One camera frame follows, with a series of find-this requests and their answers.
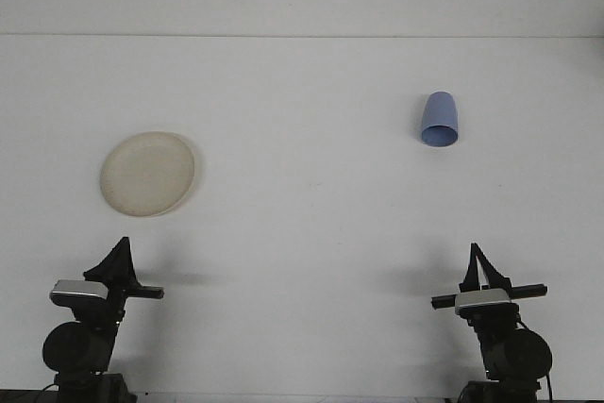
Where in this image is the pale round plate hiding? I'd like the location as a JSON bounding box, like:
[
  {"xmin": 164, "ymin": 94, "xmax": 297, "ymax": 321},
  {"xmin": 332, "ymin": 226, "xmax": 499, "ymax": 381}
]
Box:
[{"xmin": 98, "ymin": 131, "xmax": 197, "ymax": 219}]

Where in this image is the pale blue cup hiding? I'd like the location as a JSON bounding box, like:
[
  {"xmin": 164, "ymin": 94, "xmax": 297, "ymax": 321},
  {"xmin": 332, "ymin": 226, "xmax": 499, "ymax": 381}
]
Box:
[{"xmin": 420, "ymin": 91, "xmax": 460, "ymax": 148}]

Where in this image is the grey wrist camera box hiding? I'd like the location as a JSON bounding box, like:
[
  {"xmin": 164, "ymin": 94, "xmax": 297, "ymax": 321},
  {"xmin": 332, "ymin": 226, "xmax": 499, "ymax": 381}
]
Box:
[
  {"xmin": 453, "ymin": 289, "xmax": 514, "ymax": 315},
  {"xmin": 49, "ymin": 279, "xmax": 109, "ymax": 309}
]

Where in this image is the black block stand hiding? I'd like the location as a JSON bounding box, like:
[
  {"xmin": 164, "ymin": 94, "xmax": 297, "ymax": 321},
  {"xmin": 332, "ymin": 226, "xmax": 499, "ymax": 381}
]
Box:
[
  {"xmin": 460, "ymin": 378, "xmax": 544, "ymax": 403},
  {"xmin": 54, "ymin": 373, "xmax": 138, "ymax": 403}
]

